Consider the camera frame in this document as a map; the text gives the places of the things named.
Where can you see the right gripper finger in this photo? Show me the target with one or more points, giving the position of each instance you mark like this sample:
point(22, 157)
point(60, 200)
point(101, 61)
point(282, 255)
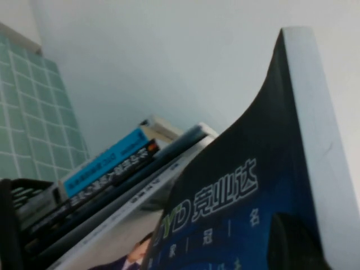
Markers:
point(295, 244)

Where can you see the white HEEC show catalogue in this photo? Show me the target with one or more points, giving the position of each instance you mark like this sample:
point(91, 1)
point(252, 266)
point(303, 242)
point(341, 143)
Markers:
point(225, 168)

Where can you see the grey spine paperback book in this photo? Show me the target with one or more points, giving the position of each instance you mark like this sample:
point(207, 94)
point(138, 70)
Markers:
point(163, 128)

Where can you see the cyan spine book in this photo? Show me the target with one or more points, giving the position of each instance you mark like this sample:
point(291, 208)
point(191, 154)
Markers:
point(107, 166)

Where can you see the black mesh book holder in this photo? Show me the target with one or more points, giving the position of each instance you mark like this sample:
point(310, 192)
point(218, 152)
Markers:
point(11, 225)

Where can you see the white picture cover magazine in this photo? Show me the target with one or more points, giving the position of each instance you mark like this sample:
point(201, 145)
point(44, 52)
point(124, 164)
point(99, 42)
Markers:
point(126, 253)

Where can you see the navy thin magazine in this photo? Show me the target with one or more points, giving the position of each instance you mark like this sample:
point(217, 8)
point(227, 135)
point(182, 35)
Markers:
point(112, 194)

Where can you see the green checked tablecloth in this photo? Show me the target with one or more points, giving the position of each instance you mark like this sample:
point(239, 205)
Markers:
point(33, 112)

